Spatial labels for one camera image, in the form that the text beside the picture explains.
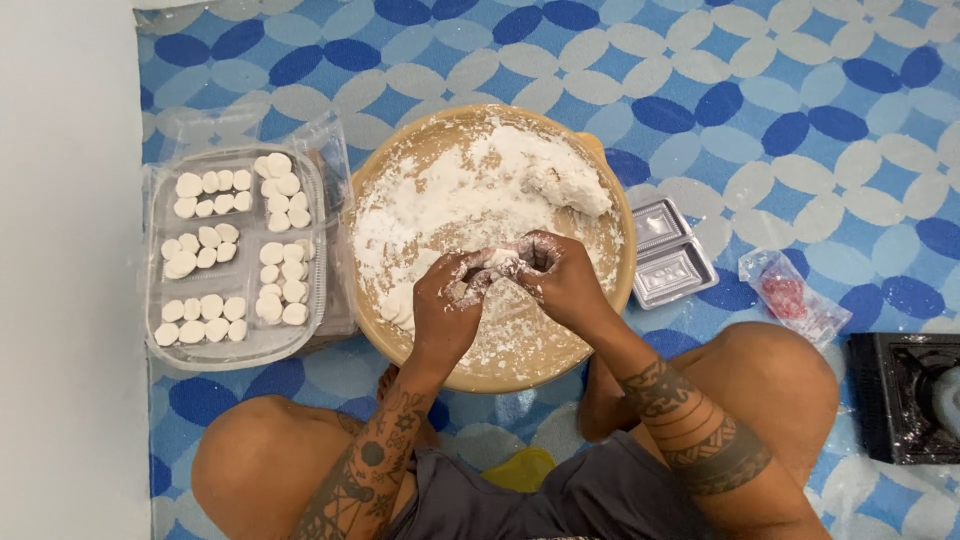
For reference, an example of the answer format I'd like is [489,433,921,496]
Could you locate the person's left hand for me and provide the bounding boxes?
[411,249,498,363]

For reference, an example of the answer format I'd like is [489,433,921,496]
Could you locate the person's right hand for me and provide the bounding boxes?
[516,230,619,340]

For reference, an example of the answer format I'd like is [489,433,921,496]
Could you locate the small white dough piece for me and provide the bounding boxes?
[463,246,532,290]

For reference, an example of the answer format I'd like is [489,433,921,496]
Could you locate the large white dough lump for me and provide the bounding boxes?
[522,138,614,219]

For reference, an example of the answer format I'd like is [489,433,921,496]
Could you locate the white flour layer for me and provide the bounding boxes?
[352,118,625,370]

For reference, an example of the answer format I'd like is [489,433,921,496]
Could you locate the tan round plastic basin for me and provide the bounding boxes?
[348,103,639,396]

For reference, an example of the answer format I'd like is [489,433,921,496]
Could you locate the small clear two-compartment container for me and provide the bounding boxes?
[628,196,720,312]

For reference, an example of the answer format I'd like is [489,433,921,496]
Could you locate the clear plastic lid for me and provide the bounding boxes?
[156,105,361,340]

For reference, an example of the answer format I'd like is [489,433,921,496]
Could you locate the group of white dough balls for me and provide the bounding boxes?
[153,152,316,348]

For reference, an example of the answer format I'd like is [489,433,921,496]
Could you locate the blue patterned floor mat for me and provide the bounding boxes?
[133,0,960,540]

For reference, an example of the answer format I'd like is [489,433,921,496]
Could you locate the clear plastic compartment tray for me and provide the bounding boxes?
[144,144,332,373]

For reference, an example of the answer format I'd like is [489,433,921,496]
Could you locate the grey shorts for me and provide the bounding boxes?
[386,429,714,540]

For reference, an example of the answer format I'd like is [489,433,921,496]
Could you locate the plastic bag with red filling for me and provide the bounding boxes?
[738,247,854,348]

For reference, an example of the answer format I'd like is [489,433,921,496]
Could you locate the person's right leg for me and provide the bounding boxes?
[576,321,841,490]

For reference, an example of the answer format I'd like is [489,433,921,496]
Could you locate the person's leg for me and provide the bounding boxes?
[190,364,444,540]
[576,321,841,490]

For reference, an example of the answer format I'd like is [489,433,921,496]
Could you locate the person's left leg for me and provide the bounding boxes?
[190,364,444,540]

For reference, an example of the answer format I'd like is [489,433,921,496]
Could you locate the black plastic tray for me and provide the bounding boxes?
[847,332,960,466]

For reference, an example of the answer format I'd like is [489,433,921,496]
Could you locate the white round object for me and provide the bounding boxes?
[932,366,960,441]

